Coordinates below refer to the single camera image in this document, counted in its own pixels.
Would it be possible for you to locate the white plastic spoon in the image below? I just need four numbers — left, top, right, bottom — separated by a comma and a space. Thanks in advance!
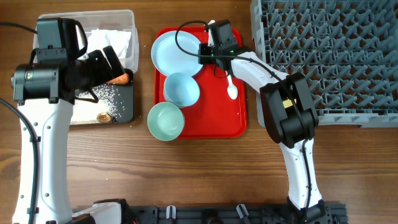
226, 72, 238, 100

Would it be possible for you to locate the white paper napkin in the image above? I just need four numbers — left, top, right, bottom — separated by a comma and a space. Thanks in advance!
86, 29, 131, 59

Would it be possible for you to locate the light blue plate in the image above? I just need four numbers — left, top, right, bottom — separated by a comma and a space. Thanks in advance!
151, 30, 203, 77

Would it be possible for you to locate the white rice pile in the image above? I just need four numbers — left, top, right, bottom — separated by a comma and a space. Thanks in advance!
70, 84, 121, 125

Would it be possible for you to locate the light blue bowl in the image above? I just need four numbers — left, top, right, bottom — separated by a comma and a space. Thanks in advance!
163, 73, 200, 108

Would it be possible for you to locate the orange carrot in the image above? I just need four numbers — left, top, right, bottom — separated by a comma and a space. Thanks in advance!
106, 73, 129, 85

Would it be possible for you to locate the brown food scrap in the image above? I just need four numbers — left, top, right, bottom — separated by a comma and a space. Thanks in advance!
96, 112, 113, 123

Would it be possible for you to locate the mint green bowl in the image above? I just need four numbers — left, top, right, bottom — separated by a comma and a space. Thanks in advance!
147, 101, 185, 141

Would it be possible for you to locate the yellow plastic cup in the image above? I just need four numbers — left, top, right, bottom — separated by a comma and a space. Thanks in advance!
283, 99, 296, 109

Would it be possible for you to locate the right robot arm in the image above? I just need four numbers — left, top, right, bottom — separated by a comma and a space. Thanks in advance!
198, 20, 325, 223

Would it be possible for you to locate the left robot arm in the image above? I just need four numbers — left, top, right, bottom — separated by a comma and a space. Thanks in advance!
11, 18, 125, 223

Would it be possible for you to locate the grey dishwasher rack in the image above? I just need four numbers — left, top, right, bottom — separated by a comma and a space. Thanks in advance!
250, 0, 397, 128

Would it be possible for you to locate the black plastic tray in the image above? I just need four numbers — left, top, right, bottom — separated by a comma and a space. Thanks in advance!
76, 69, 134, 124

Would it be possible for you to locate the clear plastic bin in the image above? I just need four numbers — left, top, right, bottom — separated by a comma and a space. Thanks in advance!
39, 9, 139, 73

